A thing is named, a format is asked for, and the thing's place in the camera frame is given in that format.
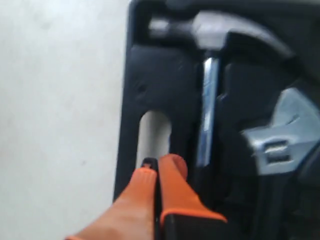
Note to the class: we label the adjustable wrench black handle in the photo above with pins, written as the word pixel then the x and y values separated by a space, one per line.
pixel 293 131

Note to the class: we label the steel claw hammer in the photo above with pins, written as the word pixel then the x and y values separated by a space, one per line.
pixel 209 31

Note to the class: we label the black plastic tool case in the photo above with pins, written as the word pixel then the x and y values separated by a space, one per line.
pixel 166 76

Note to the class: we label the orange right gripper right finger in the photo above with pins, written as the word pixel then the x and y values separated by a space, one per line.
pixel 183 216

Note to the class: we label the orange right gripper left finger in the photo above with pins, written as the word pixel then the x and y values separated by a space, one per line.
pixel 132 215

